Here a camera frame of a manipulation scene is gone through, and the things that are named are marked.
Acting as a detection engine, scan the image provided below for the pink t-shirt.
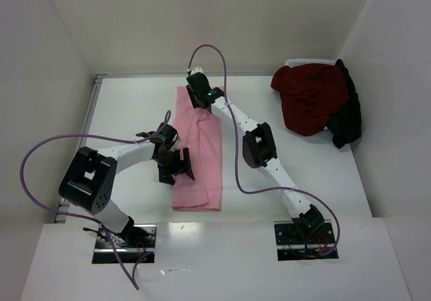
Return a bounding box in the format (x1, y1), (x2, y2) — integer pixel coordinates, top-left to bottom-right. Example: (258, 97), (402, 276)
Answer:
(172, 86), (222, 211)

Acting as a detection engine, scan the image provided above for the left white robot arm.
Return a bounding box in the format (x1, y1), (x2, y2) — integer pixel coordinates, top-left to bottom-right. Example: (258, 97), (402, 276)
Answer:
(59, 124), (195, 244)

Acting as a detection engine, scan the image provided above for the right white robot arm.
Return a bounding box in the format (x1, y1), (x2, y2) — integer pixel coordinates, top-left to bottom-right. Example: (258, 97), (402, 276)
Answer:
(187, 68), (324, 245)

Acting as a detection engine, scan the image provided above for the white laundry basket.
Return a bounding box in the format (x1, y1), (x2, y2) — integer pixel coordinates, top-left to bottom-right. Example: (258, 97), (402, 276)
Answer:
(285, 59), (336, 67)

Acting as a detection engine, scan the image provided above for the dark red t-shirt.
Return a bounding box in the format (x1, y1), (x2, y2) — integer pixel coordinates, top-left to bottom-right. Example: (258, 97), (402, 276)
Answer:
(271, 63), (350, 137)

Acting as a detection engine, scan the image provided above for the black t-shirt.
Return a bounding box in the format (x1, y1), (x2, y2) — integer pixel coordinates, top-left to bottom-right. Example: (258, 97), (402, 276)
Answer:
(327, 59), (362, 149)

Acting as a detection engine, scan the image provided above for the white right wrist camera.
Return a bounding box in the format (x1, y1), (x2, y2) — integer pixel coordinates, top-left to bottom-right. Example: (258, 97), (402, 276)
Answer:
(187, 67), (203, 75)

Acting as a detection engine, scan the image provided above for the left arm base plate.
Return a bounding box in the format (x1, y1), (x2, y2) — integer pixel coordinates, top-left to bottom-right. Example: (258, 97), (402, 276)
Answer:
(92, 224), (157, 265)

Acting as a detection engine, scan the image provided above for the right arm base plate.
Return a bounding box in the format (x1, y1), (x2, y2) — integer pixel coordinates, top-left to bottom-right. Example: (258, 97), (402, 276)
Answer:
(273, 220), (339, 261)

